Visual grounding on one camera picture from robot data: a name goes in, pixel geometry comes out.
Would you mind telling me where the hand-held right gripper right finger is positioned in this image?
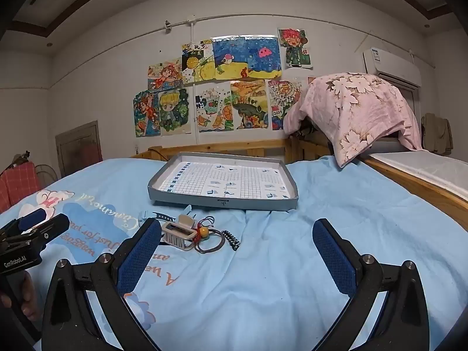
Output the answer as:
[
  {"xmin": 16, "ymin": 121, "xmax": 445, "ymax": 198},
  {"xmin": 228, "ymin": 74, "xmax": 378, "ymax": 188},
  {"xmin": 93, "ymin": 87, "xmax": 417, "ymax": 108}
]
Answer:
[{"xmin": 311, "ymin": 218, "xmax": 430, "ymax": 351}]

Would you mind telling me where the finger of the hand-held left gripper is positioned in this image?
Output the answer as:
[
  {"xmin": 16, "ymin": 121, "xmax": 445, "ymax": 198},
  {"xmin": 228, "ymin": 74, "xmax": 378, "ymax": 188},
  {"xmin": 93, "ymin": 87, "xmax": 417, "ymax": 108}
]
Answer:
[
  {"xmin": 0, "ymin": 208, "xmax": 47, "ymax": 242},
  {"xmin": 7, "ymin": 213, "xmax": 71, "ymax": 253}
]

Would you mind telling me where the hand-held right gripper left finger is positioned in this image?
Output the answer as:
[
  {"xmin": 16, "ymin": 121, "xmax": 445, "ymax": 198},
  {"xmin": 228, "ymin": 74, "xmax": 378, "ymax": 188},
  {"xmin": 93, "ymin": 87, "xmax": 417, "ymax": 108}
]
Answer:
[{"xmin": 41, "ymin": 217, "xmax": 163, "ymax": 351}]

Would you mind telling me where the beige hair claw clip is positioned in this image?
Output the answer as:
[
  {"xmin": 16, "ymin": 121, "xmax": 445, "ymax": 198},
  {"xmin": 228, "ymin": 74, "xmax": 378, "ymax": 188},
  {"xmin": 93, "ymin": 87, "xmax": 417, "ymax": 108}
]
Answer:
[{"xmin": 161, "ymin": 215, "xmax": 198, "ymax": 251}]

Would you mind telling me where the light blue wrist watch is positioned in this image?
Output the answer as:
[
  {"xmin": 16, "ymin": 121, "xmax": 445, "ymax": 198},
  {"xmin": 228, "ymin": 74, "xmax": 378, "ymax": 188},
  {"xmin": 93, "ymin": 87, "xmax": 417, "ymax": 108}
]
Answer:
[{"xmin": 138, "ymin": 205, "xmax": 194, "ymax": 227}]

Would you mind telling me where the brown cord bracelet yellow bead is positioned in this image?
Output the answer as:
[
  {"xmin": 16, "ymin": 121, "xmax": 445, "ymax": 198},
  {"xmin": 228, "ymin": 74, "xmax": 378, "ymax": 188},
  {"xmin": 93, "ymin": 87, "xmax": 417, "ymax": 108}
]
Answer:
[{"xmin": 194, "ymin": 223, "xmax": 225, "ymax": 254}]

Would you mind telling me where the black braided bracelet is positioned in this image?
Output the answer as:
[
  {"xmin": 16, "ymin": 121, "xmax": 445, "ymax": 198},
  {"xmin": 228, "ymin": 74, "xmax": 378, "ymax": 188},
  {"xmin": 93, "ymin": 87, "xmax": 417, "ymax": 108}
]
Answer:
[{"xmin": 222, "ymin": 230, "xmax": 241, "ymax": 251}]

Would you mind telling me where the grey tray with grid paper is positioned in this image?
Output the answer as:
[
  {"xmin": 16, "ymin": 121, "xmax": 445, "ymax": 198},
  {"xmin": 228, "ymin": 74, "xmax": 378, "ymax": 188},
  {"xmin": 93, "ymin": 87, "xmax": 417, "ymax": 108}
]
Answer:
[{"xmin": 147, "ymin": 152, "xmax": 299, "ymax": 211}]

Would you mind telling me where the person's left hand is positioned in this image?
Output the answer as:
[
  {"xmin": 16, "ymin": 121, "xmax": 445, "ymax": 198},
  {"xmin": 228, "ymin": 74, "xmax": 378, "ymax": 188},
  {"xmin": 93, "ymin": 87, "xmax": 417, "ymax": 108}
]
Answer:
[{"xmin": 0, "ymin": 271, "xmax": 41, "ymax": 320}]

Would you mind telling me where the red plaid cloth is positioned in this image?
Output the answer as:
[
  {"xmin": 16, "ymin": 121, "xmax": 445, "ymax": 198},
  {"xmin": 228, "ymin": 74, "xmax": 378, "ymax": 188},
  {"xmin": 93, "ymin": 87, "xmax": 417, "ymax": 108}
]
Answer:
[{"xmin": 0, "ymin": 160, "xmax": 41, "ymax": 213}]

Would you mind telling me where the brown wooden door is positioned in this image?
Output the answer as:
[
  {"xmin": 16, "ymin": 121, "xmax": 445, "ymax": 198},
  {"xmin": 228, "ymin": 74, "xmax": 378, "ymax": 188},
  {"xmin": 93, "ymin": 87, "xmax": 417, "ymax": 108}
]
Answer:
[{"xmin": 55, "ymin": 121, "xmax": 103, "ymax": 178}]

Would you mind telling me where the white mattress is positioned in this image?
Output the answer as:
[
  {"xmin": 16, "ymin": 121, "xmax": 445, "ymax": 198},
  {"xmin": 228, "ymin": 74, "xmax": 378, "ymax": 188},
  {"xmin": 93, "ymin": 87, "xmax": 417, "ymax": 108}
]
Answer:
[{"xmin": 367, "ymin": 150, "xmax": 468, "ymax": 202}]

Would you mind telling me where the wooden bed headboard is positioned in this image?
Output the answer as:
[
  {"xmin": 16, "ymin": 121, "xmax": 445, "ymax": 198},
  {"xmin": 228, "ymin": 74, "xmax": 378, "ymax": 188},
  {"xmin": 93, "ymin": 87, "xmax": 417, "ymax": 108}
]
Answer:
[{"xmin": 130, "ymin": 132, "xmax": 335, "ymax": 164}]

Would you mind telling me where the orange-haired figure blue drawing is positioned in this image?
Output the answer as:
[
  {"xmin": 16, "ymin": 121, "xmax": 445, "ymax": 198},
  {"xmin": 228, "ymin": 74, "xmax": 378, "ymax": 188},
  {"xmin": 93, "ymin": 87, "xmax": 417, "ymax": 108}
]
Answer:
[{"xmin": 133, "ymin": 91, "xmax": 161, "ymax": 137}]

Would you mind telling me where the pink floral quilt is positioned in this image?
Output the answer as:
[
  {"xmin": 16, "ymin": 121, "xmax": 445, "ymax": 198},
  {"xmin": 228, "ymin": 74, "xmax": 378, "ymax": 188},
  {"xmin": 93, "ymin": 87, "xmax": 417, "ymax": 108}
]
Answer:
[{"xmin": 283, "ymin": 72, "xmax": 430, "ymax": 169}]

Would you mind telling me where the blond character drawing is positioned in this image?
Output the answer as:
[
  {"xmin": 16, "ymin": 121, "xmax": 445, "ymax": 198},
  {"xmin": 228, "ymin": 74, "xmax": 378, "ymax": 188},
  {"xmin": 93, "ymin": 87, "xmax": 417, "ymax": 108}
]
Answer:
[{"xmin": 158, "ymin": 88, "xmax": 191, "ymax": 136}]

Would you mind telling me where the beige hanging jacket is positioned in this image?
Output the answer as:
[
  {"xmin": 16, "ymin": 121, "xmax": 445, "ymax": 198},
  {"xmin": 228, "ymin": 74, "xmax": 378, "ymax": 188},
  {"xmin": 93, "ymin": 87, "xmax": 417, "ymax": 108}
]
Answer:
[{"xmin": 420, "ymin": 113, "xmax": 454, "ymax": 156}]

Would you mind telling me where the turtle and fish drawing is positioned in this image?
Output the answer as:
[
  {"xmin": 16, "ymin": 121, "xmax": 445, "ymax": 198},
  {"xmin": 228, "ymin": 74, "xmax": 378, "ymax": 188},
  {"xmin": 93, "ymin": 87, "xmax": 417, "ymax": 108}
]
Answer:
[{"xmin": 194, "ymin": 82, "xmax": 235, "ymax": 133}]

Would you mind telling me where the colourful dragon calendar drawing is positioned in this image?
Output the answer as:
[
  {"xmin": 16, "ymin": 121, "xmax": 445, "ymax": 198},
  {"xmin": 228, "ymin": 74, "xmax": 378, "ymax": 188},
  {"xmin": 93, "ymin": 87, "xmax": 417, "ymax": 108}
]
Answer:
[{"xmin": 268, "ymin": 79, "xmax": 303, "ymax": 131}]

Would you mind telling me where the orange landscape drawing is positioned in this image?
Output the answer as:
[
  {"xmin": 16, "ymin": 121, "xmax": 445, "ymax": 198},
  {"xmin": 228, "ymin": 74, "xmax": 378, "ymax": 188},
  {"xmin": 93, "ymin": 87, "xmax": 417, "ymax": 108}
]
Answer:
[{"xmin": 231, "ymin": 80, "xmax": 270, "ymax": 130}]

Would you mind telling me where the swimming orange-haired girl drawing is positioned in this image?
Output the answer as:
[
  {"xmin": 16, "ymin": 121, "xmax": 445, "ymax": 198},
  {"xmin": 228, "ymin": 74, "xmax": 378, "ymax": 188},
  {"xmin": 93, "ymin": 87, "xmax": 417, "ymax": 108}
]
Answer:
[{"xmin": 148, "ymin": 63, "xmax": 183, "ymax": 91}]

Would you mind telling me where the white air conditioner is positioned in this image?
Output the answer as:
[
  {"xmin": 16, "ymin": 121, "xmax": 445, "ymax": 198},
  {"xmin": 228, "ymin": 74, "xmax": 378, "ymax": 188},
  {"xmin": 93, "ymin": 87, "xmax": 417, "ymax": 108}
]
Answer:
[{"xmin": 363, "ymin": 47, "xmax": 423, "ymax": 88}]

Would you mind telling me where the yellow moon drawing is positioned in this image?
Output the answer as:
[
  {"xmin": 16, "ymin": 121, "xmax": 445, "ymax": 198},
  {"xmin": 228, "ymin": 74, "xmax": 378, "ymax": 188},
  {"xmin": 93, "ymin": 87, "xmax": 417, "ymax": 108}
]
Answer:
[{"xmin": 182, "ymin": 42, "xmax": 216, "ymax": 84}]

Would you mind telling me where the red-haired character drawing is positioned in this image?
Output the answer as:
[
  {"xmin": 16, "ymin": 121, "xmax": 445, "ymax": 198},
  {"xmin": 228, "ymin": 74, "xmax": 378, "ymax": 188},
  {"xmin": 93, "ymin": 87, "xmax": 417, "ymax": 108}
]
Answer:
[{"xmin": 278, "ymin": 27, "xmax": 314, "ymax": 69}]

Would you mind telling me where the blue sea jellyfish drawing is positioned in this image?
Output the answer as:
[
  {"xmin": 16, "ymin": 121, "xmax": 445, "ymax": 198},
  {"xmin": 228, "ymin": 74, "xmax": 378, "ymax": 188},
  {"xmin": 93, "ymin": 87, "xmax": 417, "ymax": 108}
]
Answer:
[{"xmin": 213, "ymin": 36, "xmax": 282, "ymax": 80}]

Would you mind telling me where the metal wire frame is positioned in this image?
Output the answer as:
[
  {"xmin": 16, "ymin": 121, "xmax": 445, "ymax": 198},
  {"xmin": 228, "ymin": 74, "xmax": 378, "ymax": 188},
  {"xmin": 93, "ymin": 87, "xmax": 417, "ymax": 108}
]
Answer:
[{"xmin": 35, "ymin": 164, "xmax": 60, "ymax": 188}]

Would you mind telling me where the wooden bed side rail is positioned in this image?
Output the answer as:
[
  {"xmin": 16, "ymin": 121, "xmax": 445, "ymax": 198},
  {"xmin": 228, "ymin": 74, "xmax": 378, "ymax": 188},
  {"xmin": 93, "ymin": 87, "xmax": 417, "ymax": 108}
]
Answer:
[{"xmin": 360, "ymin": 155, "xmax": 468, "ymax": 223}]

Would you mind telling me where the black power cable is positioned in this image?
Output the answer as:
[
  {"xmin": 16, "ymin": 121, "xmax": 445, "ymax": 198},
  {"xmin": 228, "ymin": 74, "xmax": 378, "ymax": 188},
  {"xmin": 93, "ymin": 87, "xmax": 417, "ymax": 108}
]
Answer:
[{"xmin": 148, "ymin": 145, "xmax": 171, "ymax": 161}]

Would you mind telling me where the white wall conduit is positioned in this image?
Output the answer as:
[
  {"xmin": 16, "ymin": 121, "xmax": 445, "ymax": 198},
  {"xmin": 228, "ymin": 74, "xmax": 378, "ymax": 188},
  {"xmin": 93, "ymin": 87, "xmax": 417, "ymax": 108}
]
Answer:
[{"xmin": 188, "ymin": 15, "xmax": 200, "ymax": 145}]

